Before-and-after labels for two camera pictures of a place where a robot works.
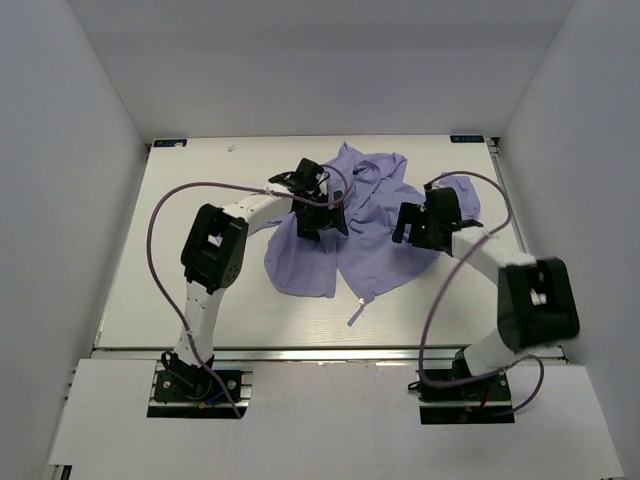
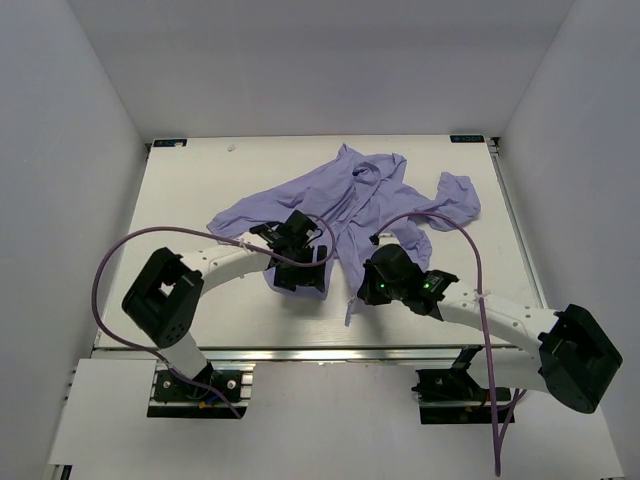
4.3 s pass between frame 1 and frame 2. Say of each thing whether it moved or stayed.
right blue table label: stayed
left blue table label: stayed
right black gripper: moved
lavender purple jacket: stayed
